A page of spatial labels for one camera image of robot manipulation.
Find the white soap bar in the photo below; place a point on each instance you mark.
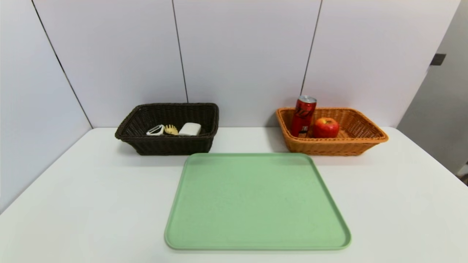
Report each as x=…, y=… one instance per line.
x=190, y=129

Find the red soda can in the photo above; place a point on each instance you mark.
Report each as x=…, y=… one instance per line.
x=302, y=117

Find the red apple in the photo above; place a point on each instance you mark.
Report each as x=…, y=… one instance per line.
x=325, y=128

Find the dark brown wicker basket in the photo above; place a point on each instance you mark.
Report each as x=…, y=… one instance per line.
x=164, y=144

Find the orange wicker basket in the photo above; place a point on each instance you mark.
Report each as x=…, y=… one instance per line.
x=329, y=146

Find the light green plastic tray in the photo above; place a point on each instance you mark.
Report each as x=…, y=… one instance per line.
x=256, y=204

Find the dark wall bracket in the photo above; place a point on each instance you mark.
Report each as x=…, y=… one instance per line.
x=437, y=59

